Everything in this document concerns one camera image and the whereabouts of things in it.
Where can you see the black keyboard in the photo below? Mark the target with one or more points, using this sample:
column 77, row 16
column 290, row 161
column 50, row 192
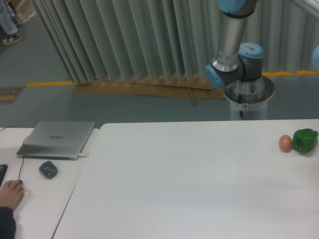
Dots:
column 3, row 170

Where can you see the brown cardboard sheet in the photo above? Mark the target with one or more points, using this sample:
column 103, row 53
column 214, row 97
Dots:
column 194, row 89

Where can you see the grey-green pleated curtain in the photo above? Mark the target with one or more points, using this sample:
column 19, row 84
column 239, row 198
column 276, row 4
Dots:
column 170, row 39

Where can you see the silver closed laptop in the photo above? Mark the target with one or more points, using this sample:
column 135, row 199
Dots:
column 56, row 140

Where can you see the person's hand on mouse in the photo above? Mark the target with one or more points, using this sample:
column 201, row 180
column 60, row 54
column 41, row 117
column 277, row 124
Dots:
column 11, row 194

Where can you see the dark sleeved forearm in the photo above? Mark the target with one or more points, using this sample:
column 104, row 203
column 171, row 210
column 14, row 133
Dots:
column 7, row 223

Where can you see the green bell pepper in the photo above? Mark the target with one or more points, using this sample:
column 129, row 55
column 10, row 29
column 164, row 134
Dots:
column 304, row 140

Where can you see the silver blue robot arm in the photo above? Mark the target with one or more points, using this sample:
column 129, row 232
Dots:
column 234, row 47

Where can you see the person's legs and shoes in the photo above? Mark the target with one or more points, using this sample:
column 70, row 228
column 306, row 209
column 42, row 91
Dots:
column 10, row 20

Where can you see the brown egg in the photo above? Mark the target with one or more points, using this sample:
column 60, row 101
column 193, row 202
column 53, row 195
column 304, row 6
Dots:
column 285, row 143

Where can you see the black small controller device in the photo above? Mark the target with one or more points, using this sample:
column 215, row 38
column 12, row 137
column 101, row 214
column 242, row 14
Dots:
column 48, row 170

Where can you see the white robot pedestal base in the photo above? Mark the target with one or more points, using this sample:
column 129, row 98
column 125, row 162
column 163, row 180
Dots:
column 249, row 100

